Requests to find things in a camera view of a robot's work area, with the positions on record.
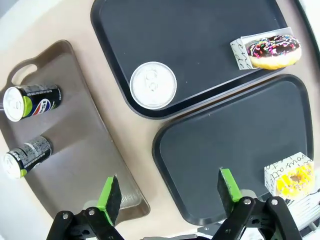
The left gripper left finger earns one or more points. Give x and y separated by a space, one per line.
111 200

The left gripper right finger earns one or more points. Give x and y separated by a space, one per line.
228 192

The yellow glazed sprinkle donut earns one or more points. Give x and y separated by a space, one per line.
295 181

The silver can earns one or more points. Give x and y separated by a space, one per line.
153 85

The chocolate sprinkle donut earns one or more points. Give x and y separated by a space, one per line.
272 51

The black plastic serving tray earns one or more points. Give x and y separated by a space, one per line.
187 37
225 150

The black green Pepsi can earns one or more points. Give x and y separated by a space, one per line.
27 157
37 100

